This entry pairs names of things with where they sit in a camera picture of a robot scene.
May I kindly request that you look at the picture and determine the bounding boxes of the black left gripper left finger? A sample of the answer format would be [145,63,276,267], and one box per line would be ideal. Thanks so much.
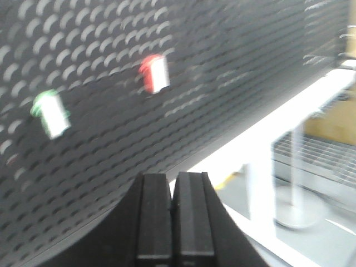
[42,174,172,266]

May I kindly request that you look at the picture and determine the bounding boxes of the green white toggle switch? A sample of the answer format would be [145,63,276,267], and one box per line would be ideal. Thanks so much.
[30,89,71,140]

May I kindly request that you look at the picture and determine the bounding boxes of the stacked steel floor gratings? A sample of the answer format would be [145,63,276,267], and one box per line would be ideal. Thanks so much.
[271,132,356,206]

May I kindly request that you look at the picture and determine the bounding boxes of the red white toggle switch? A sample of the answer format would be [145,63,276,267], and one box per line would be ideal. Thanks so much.
[139,54,170,95]

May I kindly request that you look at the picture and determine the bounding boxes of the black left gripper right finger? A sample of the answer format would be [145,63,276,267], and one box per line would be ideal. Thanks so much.
[172,172,267,266]

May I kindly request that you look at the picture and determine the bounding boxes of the white standing desk frame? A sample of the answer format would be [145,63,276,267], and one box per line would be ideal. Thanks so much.
[180,60,356,245]

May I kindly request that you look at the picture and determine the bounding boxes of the brown Agilex cardboard box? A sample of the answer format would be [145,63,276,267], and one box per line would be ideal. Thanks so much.
[304,97,355,145]

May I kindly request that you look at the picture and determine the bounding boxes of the silver floor stand pole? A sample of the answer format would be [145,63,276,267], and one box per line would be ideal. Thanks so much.
[275,123,327,230]

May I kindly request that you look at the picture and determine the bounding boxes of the black perforated pegboard panel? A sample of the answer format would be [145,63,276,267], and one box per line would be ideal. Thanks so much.
[1,1,351,266]

